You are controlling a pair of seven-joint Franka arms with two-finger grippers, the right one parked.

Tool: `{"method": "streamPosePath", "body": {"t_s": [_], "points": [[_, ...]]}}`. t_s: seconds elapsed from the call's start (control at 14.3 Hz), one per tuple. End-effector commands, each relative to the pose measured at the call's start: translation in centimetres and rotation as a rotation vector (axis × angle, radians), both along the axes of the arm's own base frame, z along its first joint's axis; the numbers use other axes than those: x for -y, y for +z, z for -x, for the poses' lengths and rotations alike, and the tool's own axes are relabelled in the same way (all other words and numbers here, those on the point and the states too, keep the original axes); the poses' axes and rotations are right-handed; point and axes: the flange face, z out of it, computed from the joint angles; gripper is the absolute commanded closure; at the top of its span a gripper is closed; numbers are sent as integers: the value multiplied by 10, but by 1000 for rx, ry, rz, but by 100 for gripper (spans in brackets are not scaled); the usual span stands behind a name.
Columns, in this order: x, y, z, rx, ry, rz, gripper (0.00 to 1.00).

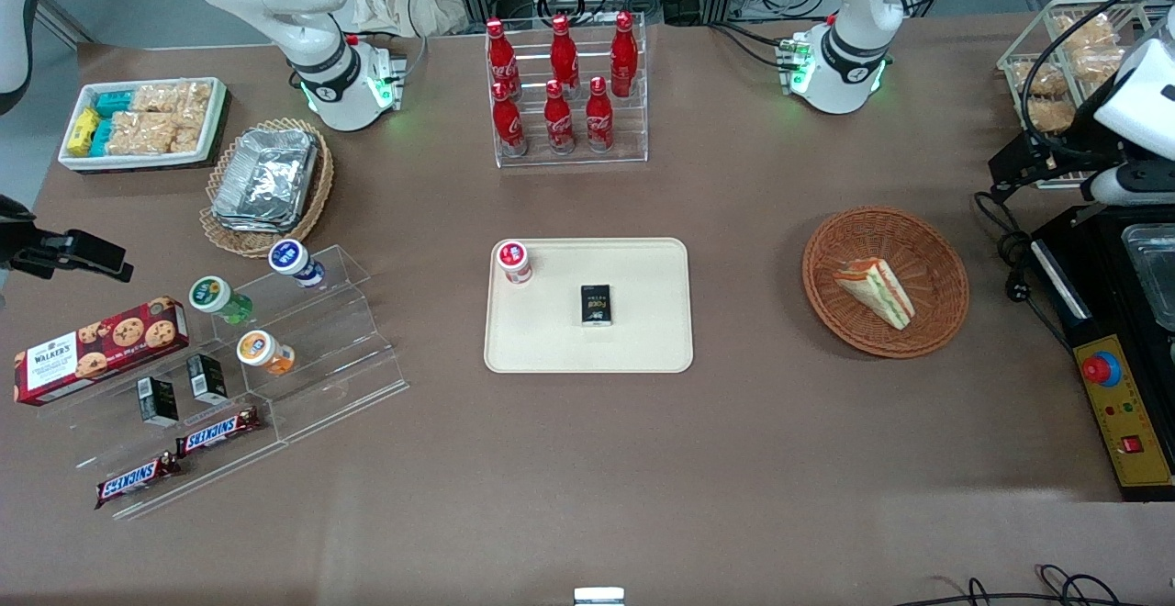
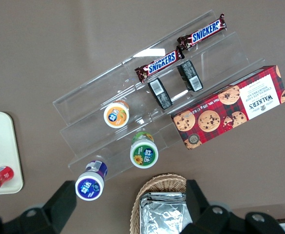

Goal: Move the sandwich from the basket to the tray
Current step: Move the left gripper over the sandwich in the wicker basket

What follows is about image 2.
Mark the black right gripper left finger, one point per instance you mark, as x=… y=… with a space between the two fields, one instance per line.
x=52 y=209

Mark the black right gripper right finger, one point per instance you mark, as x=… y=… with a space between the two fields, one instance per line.
x=205 y=219

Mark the light tan wicker basket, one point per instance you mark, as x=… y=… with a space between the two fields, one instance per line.
x=161 y=182

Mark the silver foil packet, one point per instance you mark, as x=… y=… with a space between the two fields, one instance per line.
x=161 y=217

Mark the purple label gum bottle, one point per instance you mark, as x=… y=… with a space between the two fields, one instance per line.
x=89 y=186

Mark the red label gum bottle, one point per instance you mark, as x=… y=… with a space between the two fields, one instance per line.
x=1 y=178

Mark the green label gum bottle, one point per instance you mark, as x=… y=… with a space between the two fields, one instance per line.
x=144 y=154

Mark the orange label gum bottle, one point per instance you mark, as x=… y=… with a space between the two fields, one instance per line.
x=116 y=117

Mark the clear acrylic tiered display stand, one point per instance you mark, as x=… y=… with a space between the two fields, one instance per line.
x=88 y=102

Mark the red tartan Walkers cookie box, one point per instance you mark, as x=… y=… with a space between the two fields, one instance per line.
x=230 y=107

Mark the small black barcode box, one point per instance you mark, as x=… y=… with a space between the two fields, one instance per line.
x=159 y=93
x=189 y=75

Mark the Snickers chocolate bar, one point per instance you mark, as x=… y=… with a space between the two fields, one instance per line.
x=161 y=62
x=205 y=33

